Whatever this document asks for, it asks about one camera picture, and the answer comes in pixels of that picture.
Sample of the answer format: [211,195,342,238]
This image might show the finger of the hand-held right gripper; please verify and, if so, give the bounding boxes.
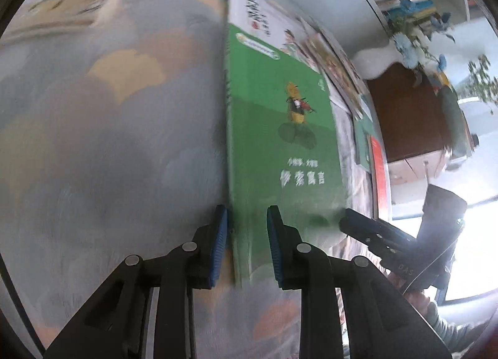
[338,219,390,253]
[344,208,419,243]

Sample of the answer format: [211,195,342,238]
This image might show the artificial flower bouquet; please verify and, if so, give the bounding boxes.
[387,0,498,107]

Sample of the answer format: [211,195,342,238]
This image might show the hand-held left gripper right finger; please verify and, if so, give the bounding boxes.
[266,205,454,359]

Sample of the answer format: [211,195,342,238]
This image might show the person's right hand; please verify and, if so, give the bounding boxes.
[389,271,432,315]

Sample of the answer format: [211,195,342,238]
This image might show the teal book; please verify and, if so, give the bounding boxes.
[352,95,376,171]

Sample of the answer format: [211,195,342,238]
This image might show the brown wooden cabinet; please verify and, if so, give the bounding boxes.
[366,59,475,189]

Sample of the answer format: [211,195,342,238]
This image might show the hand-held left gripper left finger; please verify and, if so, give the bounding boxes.
[45,204,229,359]

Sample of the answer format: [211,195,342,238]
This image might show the green book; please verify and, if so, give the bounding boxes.
[223,21,351,287]

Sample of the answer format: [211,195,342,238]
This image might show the red book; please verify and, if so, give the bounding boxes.
[368,135,392,221]

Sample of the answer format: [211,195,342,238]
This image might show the white vase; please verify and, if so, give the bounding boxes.
[352,42,405,80]

